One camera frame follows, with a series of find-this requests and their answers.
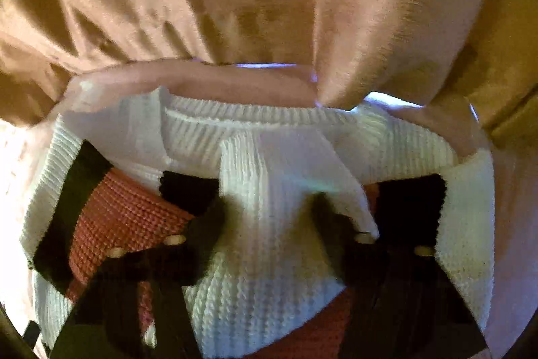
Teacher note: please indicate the white black red knitted sweater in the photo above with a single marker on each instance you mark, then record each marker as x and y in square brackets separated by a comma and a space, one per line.
[269, 190]

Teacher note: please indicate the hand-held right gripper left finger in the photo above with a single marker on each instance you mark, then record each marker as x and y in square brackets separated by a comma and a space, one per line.
[206, 221]

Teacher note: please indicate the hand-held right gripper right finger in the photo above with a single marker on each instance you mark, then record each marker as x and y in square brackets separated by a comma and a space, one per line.
[333, 225]

